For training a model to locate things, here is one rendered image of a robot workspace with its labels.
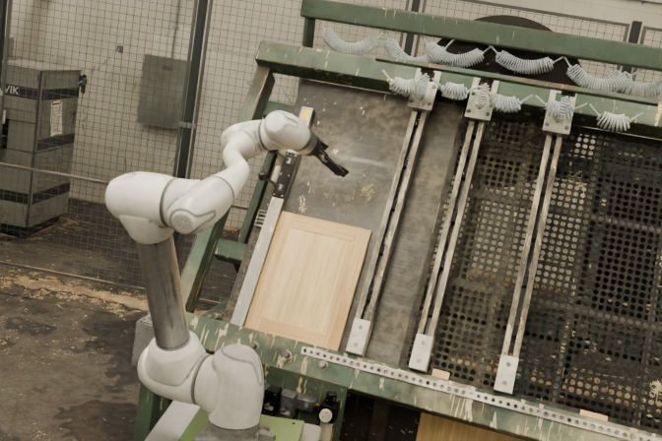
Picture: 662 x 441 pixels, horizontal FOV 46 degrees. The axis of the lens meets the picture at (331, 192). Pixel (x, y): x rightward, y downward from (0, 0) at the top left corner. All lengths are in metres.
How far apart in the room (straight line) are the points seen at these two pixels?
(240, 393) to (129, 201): 0.65
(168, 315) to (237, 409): 0.34
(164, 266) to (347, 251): 1.02
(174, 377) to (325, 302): 0.80
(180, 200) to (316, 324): 1.11
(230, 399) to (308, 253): 0.89
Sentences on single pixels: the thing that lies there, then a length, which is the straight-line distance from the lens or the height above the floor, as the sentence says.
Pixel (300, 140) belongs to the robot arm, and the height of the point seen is 1.67.
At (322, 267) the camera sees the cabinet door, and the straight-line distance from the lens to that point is 2.99.
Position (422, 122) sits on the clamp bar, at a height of 1.74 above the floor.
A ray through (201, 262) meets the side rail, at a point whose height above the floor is 1.08.
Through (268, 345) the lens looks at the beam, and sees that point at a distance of 2.92.
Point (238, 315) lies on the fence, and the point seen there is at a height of 0.93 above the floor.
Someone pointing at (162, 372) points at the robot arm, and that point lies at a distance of 2.38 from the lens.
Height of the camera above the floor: 1.95
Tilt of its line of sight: 10 degrees down
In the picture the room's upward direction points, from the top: 9 degrees clockwise
